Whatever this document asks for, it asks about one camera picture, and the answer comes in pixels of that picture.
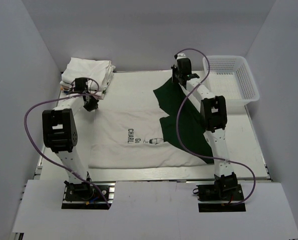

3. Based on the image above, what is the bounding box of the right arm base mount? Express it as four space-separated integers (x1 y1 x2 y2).
192 181 246 213

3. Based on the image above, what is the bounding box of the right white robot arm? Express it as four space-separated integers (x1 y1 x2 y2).
171 53 238 200

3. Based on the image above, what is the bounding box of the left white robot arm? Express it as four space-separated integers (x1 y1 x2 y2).
42 77 100 200

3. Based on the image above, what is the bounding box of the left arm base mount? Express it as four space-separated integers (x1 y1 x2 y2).
61 180 115 210

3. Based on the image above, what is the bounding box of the white t-shirt stack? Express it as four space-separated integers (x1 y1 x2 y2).
60 57 116 100

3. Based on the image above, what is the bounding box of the white plastic mesh basket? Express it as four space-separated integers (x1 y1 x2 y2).
203 55 259 108

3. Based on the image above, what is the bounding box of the white green Charlie Brown t-shirt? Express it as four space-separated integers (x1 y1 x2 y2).
88 79 214 169

